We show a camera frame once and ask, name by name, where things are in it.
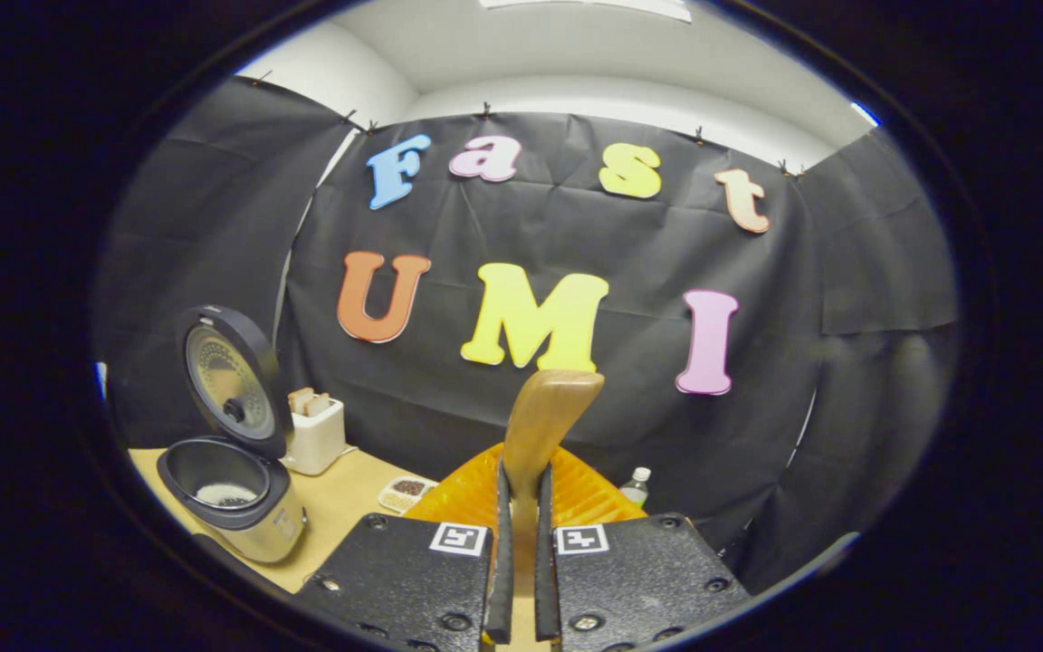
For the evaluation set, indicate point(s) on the toast bread slice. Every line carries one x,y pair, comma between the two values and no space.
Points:
301,401
320,404

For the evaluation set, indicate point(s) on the white divided bean dish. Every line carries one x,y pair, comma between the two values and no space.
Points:
406,493

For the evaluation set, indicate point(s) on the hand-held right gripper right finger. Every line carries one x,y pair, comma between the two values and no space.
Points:
639,580

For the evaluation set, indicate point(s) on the black silver rice cooker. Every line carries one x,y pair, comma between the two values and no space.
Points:
245,521

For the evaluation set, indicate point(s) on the small ceiling light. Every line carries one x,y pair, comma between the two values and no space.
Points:
865,114

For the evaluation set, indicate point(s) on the long ceiling light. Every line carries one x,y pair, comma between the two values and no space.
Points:
594,5

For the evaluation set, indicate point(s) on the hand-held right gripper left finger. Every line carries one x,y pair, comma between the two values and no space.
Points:
404,580

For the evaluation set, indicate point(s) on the black backdrop cloth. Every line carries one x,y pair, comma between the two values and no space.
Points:
576,235

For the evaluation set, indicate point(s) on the white toaster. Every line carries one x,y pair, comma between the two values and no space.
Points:
318,439

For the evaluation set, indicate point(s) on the green drink bottle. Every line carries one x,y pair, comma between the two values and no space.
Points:
636,492

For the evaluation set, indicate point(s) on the wooden spoon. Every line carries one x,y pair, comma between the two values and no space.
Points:
544,412

